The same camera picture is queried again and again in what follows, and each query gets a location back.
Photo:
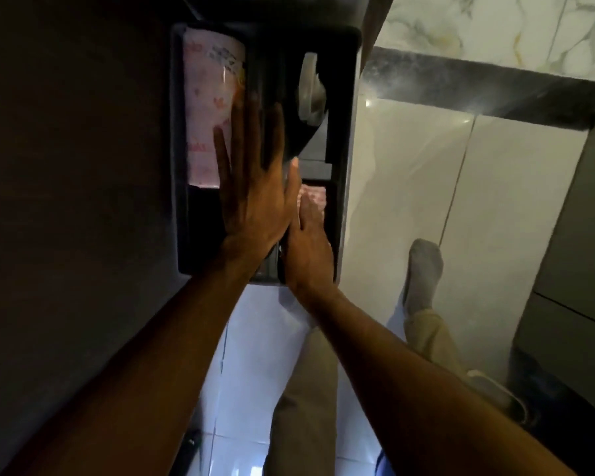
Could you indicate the person's right hand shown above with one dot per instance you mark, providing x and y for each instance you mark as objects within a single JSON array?
[{"x": 310, "y": 252}]

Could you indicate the person's left hand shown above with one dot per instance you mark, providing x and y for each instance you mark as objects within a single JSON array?
[{"x": 253, "y": 208}]

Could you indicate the person's left thumb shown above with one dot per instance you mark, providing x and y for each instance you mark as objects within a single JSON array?
[{"x": 293, "y": 185}]

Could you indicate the person's left middle finger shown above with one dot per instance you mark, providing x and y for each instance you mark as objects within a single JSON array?
[{"x": 256, "y": 128}]

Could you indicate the person's right fingers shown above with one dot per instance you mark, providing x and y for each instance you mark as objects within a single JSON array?
[{"x": 311, "y": 210}]

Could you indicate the person's left little finger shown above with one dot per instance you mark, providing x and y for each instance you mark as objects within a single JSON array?
[{"x": 221, "y": 156}]

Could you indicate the black tissue dispenser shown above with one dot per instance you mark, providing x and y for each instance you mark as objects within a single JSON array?
[{"x": 277, "y": 59}]

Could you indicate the person's left forearm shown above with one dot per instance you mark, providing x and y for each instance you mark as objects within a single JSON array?
[{"x": 168, "y": 361}]

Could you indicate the person's right forearm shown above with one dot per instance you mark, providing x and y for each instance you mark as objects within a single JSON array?
[{"x": 401, "y": 386}]

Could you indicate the pink tissue bundle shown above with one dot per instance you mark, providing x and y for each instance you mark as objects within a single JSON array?
[{"x": 318, "y": 190}]

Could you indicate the pink printed tissue pack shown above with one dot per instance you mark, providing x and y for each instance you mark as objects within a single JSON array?
[{"x": 210, "y": 84}]

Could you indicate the grey sock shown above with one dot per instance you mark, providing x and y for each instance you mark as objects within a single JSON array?
[{"x": 423, "y": 275}]

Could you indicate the beige trousers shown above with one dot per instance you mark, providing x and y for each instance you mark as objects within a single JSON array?
[{"x": 302, "y": 416}]

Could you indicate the white slipper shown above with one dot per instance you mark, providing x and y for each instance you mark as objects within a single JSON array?
[{"x": 498, "y": 394}]

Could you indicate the grey cabinet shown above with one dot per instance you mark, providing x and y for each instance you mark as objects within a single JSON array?
[{"x": 570, "y": 272}]

